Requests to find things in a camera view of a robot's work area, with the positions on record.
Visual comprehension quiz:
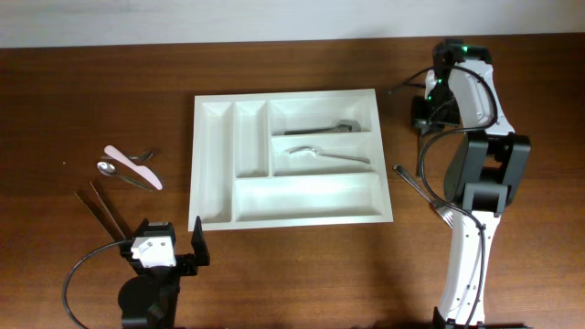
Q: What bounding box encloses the steel spoon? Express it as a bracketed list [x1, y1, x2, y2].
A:
[283, 120, 361, 135]
[415, 130, 424, 178]

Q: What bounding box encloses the steel fork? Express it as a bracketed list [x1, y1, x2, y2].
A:
[285, 145, 371, 165]
[393, 164, 453, 228]
[101, 150, 154, 162]

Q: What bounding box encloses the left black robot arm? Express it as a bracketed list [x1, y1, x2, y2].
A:
[118, 218, 210, 328]

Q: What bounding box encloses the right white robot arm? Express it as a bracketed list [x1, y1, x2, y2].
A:
[410, 38, 531, 328]

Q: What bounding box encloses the pink plastic knife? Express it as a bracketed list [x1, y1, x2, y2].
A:
[104, 145, 163, 190]

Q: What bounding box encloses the steel fork under knife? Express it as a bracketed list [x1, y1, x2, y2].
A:
[101, 150, 154, 162]

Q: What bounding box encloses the right metal chopstick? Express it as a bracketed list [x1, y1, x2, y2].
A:
[90, 181, 127, 239]

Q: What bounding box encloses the metal chopstick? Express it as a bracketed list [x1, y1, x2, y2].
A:
[74, 191, 119, 241]
[90, 181, 127, 239]

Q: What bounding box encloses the small steel teaspoon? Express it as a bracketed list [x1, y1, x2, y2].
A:
[96, 162, 153, 191]

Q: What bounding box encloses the left metal chopstick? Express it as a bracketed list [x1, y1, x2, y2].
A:
[74, 191, 119, 241]

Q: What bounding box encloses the white cutlery tray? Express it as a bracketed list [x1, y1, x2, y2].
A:
[188, 89, 393, 230]

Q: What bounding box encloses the right black cable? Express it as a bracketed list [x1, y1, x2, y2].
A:
[388, 66, 499, 329]

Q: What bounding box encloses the black cable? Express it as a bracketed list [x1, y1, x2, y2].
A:
[388, 66, 499, 329]
[62, 239, 133, 329]

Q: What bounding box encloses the left black cable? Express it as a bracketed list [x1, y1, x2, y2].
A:
[62, 239, 133, 329]

